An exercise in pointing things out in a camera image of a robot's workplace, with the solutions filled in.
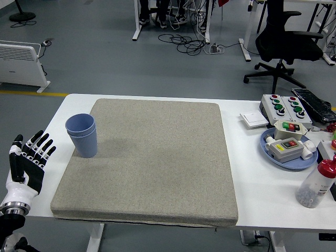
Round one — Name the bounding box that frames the black cable tangle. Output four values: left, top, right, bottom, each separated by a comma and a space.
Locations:
157, 33, 211, 56

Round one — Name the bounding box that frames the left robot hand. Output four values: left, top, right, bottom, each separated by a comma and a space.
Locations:
4, 130, 57, 207

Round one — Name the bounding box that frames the white panel heater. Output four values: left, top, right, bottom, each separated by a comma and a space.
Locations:
0, 39, 51, 94

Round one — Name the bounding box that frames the white table leg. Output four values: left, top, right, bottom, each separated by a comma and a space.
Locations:
86, 223, 106, 252
267, 230, 281, 252

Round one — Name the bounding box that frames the black mesh keyboard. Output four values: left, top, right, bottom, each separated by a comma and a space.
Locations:
291, 88, 336, 123

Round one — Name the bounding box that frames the white box with orange button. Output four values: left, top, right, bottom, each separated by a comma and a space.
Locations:
317, 140, 336, 163

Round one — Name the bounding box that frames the black fan base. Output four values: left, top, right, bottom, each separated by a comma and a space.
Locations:
9, 0, 37, 22

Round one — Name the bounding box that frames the grey-brown mat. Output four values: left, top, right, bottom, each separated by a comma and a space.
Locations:
49, 98, 239, 228

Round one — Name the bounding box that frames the white four-button control box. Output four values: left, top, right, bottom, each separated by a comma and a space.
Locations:
259, 93, 292, 124
280, 95, 313, 126

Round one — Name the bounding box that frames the white green-red push-button switch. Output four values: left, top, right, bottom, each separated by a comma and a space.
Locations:
272, 120, 308, 141

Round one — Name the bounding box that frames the clear bottle with red cap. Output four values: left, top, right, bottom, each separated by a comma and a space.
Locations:
295, 155, 336, 209

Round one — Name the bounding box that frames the grey push-button switch box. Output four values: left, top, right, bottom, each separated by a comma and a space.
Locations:
264, 135, 317, 165

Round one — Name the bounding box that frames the white wall switch plate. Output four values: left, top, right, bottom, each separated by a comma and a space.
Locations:
239, 110, 270, 129

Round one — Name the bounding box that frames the blue round plate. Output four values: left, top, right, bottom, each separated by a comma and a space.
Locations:
259, 128, 319, 171

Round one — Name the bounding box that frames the white desk frame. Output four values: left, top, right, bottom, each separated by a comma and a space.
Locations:
132, 0, 211, 43

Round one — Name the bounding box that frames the person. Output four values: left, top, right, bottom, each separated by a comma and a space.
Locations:
138, 0, 169, 29
172, 0, 188, 25

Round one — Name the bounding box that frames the blue ribbed plastic cup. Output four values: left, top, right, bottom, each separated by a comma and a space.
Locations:
67, 128, 98, 159
65, 113, 95, 139

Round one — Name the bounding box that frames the black office chair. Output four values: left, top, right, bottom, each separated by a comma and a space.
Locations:
243, 0, 324, 95

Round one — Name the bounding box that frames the white under-table control box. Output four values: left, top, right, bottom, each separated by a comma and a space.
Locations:
240, 230, 271, 246

